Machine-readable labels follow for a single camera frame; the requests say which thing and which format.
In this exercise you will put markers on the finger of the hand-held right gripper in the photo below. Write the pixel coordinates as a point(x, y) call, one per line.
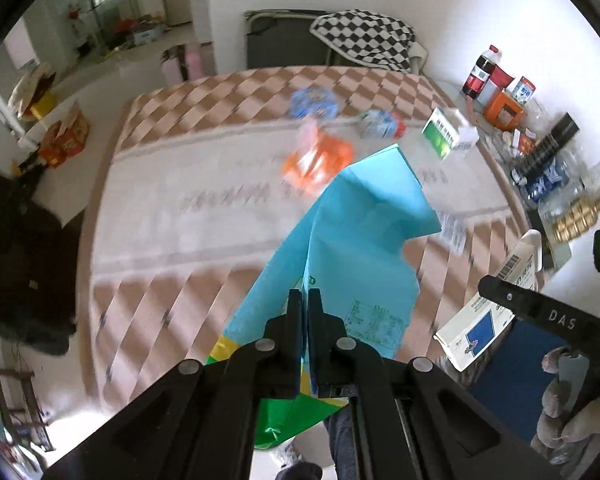
point(525, 301)

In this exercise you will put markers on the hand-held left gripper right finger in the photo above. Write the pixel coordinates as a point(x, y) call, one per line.
point(314, 342)

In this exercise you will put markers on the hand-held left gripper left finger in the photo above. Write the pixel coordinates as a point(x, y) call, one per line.
point(295, 342)

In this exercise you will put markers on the white and blue box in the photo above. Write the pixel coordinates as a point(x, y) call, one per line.
point(472, 321)

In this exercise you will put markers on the white blister pack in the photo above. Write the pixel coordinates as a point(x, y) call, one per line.
point(452, 231)

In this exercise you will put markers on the orange snack packet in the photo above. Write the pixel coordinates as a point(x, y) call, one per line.
point(326, 160)

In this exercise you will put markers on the green and white box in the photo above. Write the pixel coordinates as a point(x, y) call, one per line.
point(445, 135)

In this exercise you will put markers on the blue and white packet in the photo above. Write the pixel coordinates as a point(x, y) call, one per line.
point(380, 124)

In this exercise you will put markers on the round blue packet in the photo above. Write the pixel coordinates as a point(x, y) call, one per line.
point(312, 102)

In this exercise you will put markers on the gold grenade-shaped bottle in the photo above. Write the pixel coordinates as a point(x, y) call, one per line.
point(575, 217)

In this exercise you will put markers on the blue board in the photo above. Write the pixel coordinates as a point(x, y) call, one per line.
point(515, 385)

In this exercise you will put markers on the person's grey pants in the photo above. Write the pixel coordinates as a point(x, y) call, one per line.
point(341, 437)

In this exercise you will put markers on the clear glass bottle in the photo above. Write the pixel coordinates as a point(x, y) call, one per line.
point(596, 174)

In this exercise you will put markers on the dark blue printed packet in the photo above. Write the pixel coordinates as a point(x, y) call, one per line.
point(547, 180)

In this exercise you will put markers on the long black box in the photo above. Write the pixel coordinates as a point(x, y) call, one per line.
point(550, 145)

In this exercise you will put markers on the brown checked tablecloth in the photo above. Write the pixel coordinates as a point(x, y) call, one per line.
point(180, 175)

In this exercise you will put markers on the cola bottle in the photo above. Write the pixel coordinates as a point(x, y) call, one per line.
point(481, 72)

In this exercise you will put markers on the black jacket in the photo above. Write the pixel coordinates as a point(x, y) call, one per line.
point(20, 255)

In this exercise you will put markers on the dark folding bed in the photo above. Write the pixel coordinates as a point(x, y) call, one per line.
point(282, 42)

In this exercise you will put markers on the black and white checkered cushion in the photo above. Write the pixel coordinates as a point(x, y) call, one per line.
point(365, 40)

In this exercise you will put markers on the orange cardboard box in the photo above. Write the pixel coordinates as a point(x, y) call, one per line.
point(65, 137)

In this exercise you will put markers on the yellow box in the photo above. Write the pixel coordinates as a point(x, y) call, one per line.
point(35, 91)

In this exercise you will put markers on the wooden frame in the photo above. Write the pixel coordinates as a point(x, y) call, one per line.
point(15, 400)

